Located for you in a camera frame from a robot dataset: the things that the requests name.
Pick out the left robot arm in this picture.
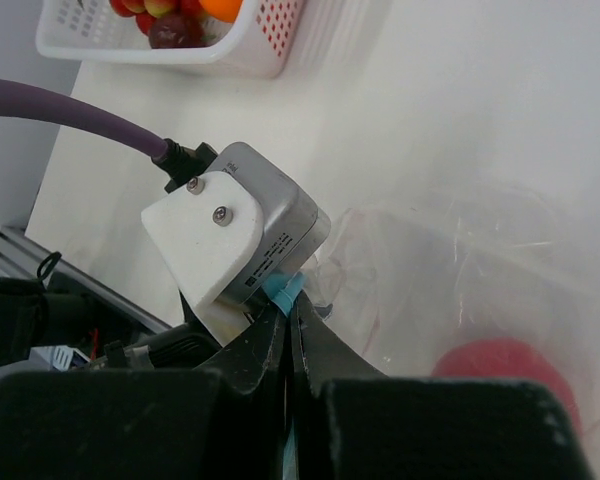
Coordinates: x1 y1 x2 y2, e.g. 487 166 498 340
0 252 221 370

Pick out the aluminium rail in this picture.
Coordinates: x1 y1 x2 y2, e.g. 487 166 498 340
0 227 170 334

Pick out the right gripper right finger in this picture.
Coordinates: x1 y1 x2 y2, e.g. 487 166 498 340
289 295 594 479

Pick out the fake orange fruit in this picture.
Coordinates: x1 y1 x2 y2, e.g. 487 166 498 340
199 0 243 23

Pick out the dark red fake plum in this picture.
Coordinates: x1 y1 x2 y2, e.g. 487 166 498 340
148 13 206 49

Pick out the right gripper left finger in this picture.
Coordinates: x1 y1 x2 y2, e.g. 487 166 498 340
0 306 287 479

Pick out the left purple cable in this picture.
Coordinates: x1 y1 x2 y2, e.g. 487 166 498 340
0 75 219 195

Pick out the clear zip top bag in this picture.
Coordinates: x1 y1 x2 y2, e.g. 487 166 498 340
301 183 600 478

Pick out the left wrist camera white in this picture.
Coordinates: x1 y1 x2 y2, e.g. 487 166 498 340
141 142 331 346

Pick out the white plastic basket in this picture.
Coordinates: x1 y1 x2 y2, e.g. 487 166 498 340
35 1 304 78

